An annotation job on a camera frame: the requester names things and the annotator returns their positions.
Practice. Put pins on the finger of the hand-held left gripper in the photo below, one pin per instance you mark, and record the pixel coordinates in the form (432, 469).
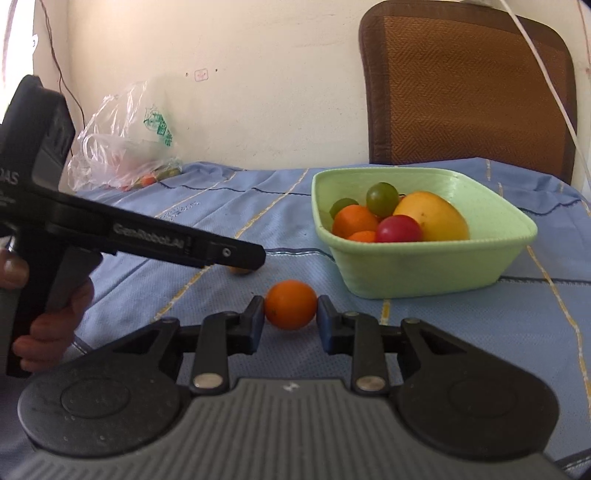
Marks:
(235, 254)

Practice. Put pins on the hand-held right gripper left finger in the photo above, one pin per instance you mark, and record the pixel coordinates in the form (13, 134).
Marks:
(255, 325)

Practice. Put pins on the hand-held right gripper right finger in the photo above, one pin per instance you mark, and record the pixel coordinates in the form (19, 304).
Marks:
(324, 325)

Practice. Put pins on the small mandarin orange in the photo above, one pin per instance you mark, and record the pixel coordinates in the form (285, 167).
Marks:
(362, 237)

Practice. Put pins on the light green plastic basket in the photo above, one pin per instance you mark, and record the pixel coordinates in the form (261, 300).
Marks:
(415, 272)

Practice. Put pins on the green tomato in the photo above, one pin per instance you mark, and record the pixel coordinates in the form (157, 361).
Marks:
(382, 199)
(342, 205)

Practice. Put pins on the red tomato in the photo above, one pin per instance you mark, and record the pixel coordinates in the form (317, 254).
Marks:
(398, 229)

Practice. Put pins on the large yellow grapefruit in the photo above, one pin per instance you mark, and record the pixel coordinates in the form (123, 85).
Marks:
(436, 217)

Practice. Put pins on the person's left hand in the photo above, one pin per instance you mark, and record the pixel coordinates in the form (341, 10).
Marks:
(55, 325)

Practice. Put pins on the clear plastic bag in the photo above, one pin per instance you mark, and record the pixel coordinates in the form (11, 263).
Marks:
(120, 134)

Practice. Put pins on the blue striped tablecloth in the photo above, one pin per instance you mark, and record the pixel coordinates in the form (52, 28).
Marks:
(461, 332)

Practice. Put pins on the brown woven chair back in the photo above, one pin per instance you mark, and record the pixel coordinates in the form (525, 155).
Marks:
(466, 87)

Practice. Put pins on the small wall sticker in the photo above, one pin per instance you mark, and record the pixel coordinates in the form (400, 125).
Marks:
(201, 74)

